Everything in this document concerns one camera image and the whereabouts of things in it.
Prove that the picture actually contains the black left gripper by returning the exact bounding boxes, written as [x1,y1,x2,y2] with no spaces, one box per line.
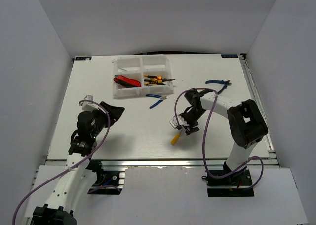
[90,101,124,138]

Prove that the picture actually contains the yellow handle screwdriver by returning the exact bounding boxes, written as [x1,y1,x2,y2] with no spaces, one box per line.
[170,133,181,146]

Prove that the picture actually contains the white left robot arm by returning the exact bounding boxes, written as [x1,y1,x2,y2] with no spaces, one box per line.
[31,99,125,225]

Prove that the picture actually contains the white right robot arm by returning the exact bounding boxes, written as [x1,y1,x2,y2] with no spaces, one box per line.
[170,88,268,185]

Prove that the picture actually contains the white compartment tray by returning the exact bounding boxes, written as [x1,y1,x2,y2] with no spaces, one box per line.
[113,55,174,99]

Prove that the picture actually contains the blue sticker left corner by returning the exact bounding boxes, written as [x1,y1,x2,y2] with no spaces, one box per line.
[75,56,92,61]

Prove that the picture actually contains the blue sticker corner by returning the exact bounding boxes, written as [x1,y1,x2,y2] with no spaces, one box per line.
[75,56,92,61]
[221,54,239,59]

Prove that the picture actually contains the blue sticker right corner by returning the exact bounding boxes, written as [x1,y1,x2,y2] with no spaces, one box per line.
[221,54,239,59]

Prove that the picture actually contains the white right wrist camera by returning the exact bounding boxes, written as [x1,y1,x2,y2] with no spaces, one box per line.
[169,115,186,130]

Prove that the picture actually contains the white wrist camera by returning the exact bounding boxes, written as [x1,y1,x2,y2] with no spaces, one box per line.
[169,115,186,130]
[79,95,98,112]

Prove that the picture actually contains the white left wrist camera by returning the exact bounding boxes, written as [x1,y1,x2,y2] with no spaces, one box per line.
[79,95,98,112]

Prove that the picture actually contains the blue wire cutters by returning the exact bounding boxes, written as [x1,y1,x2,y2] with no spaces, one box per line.
[145,94,168,109]

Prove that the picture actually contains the blue handled cutters right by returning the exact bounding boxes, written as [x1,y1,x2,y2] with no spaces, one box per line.
[205,80,232,94]

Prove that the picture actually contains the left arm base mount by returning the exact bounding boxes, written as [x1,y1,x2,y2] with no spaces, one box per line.
[87,160,122,195]

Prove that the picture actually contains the aluminium rail front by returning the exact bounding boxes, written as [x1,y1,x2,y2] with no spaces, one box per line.
[45,158,279,167]

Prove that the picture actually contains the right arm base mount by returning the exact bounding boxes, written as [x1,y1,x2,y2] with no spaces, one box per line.
[201,169,254,198]

